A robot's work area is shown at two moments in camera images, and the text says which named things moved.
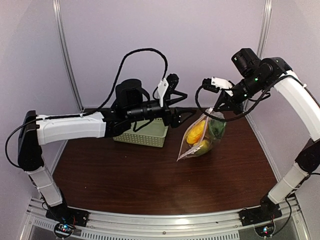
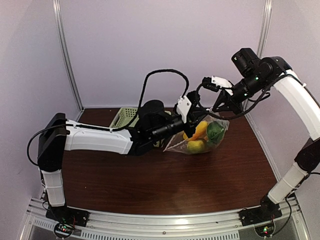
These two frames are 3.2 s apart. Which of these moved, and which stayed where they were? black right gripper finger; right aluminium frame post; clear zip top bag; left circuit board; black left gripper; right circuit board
Moved: black left gripper; clear zip top bag
Stayed: right circuit board; left circuit board; right aluminium frame post; black right gripper finger
